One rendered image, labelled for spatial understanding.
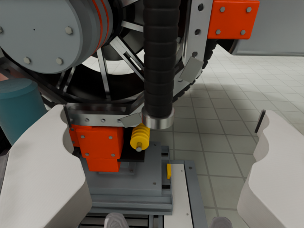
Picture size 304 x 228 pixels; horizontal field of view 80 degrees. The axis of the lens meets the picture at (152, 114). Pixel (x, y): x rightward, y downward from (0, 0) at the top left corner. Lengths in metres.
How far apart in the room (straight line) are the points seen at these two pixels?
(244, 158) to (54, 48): 1.26
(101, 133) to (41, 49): 0.29
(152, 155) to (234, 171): 0.56
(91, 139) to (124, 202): 0.40
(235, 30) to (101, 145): 0.45
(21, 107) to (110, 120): 0.21
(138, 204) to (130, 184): 0.09
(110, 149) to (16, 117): 0.26
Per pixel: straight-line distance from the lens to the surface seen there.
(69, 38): 0.30
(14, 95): 0.42
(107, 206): 0.88
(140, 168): 0.87
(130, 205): 0.85
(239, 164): 1.32
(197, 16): 0.42
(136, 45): 0.68
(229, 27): 0.44
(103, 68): 0.57
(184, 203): 0.96
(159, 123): 0.22
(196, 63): 0.43
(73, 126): 0.56
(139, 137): 0.55
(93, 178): 0.87
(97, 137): 0.55
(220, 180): 1.19
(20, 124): 0.45
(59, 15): 0.29
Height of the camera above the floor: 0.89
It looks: 33 degrees down
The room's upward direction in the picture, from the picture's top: 1 degrees clockwise
